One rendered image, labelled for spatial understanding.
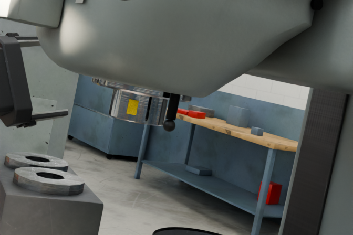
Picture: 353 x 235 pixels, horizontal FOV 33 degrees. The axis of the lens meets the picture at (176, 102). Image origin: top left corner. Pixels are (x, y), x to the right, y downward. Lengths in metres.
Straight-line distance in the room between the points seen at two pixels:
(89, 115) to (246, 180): 2.78
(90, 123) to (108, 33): 7.94
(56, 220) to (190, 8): 0.39
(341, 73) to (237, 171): 6.23
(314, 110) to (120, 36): 0.48
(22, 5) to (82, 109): 8.20
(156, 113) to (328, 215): 0.40
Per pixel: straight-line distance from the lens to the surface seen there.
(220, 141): 6.96
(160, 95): 0.46
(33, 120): 0.81
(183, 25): 0.41
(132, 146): 7.97
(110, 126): 7.81
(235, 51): 0.44
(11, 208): 0.71
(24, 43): 0.83
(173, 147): 7.71
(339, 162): 0.81
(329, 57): 0.48
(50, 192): 0.73
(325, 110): 0.83
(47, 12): 0.43
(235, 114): 6.33
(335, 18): 0.48
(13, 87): 0.79
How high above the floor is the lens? 1.33
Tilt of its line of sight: 3 degrees down
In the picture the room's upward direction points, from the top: 11 degrees clockwise
